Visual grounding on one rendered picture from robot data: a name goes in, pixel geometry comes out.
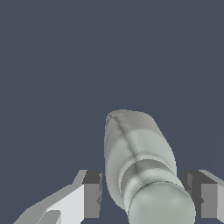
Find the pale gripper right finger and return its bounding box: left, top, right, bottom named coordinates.
left=179, top=169, right=224, bottom=224

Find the pale grey-green bottle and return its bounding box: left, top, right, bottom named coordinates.
left=103, top=108, right=197, bottom=224

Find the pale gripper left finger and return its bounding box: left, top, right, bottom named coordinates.
left=12, top=169, right=103, bottom=224

